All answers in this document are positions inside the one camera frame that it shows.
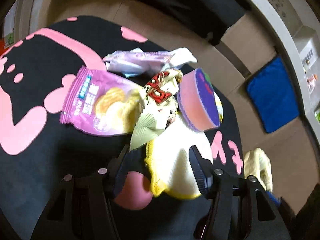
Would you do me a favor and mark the white yellow snack bag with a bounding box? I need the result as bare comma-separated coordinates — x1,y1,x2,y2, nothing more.
144,112,213,200

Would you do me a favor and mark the yellow trash bag bin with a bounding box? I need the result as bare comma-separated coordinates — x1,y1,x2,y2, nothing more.
244,148,273,193

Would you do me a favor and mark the grey kitchen countertop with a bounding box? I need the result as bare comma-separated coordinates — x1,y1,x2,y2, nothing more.
224,0,320,156

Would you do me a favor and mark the pink purple dessert cup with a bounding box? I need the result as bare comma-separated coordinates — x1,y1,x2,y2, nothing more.
177,68,223,132

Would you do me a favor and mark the purple chips bag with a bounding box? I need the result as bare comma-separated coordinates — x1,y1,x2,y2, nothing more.
60,66,142,137

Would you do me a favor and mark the red patterned noodle wrapper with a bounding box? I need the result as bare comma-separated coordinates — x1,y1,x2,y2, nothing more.
130,68,183,150

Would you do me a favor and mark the blue hanging towel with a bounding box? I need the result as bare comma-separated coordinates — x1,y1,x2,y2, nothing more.
246,56,300,133

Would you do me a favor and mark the pale lilac wrapper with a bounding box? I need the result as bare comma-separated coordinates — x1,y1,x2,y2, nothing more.
103,48,197,78

